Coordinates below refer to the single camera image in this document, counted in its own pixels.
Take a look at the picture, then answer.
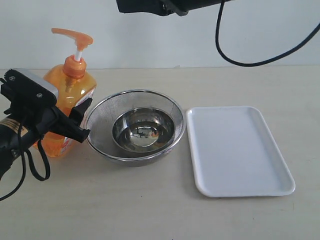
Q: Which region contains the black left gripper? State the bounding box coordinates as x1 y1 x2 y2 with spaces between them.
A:
2 97 93 143

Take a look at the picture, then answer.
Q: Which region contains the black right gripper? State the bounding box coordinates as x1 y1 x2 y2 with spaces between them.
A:
116 0 223 17

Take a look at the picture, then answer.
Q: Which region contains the orange dish soap pump bottle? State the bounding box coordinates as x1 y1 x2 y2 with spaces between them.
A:
41 28 97 158

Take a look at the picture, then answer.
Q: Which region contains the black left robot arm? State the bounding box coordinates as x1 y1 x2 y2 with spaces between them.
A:
0 98 92 176

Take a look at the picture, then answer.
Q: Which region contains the small stainless steel bowl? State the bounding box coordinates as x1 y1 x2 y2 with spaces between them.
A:
112 107 175 156

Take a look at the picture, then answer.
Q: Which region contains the steel mesh colander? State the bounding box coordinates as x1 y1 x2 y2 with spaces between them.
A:
84 89 186 167

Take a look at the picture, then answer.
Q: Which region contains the white rectangular plastic tray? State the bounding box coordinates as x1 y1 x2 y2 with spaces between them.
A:
186 106 296 198

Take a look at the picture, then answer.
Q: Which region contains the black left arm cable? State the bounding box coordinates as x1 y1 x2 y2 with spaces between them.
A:
0 107 52 202

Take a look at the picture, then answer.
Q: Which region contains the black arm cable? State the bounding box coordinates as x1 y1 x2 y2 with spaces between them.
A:
0 107 52 202
215 0 320 67

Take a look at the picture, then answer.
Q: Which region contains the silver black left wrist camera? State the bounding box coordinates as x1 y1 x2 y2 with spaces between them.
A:
0 68 59 109

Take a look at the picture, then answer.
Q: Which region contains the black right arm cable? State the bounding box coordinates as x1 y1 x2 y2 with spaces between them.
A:
215 0 320 67

